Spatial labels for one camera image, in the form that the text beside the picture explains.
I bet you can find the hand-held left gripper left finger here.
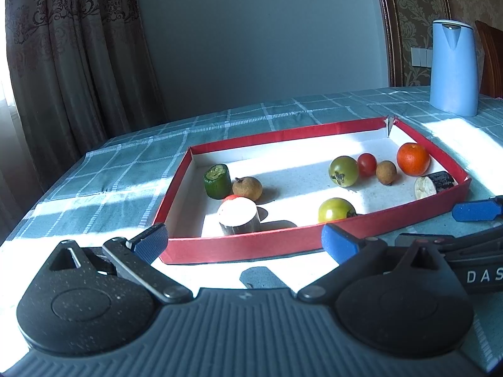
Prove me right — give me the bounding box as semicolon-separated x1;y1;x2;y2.
46;223;194;304

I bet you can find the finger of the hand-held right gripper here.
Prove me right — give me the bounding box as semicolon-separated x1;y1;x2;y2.
395;227;503;260
452;195;503;223

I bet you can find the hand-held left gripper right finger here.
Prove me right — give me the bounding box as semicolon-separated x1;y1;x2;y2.
296;224;450;304

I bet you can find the red cardboard tray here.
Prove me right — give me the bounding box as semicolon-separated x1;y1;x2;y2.
151;117;471;265

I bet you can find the orange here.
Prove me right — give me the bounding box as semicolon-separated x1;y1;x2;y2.
396;142;430;177

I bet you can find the thick round eggplant chunk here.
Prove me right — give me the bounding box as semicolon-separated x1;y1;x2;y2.
217;196;261;237

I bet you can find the green tomato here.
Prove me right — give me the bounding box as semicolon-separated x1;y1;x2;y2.
318;198;357;223
329;156;359;188

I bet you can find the dark-skinned eggplant end piece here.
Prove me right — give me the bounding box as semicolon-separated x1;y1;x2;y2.
414;171;456;200

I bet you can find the small brown longan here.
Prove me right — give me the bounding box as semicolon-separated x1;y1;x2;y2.
376;160;397;185

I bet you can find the red cherry tomato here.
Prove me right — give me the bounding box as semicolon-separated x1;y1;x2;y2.
357;153;378;178

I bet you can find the green cucumber piece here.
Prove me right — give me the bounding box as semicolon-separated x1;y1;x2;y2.
203;164;232;200

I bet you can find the large brown longan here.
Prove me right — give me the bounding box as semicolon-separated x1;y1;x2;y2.
232;177;263;202

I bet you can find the light blue kettle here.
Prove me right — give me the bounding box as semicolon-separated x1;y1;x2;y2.
429;19;479;117

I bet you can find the brown wooden chair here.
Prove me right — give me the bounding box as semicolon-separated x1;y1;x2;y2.
475;19;503;99

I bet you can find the brown patterned curtain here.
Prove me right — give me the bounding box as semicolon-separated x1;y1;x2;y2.
0;0;166;240

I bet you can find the white wall switch panel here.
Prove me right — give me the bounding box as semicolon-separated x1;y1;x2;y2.
411;46;434;67

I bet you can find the dark wooden wall frame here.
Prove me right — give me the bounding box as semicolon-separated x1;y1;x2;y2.
373;0;452;88

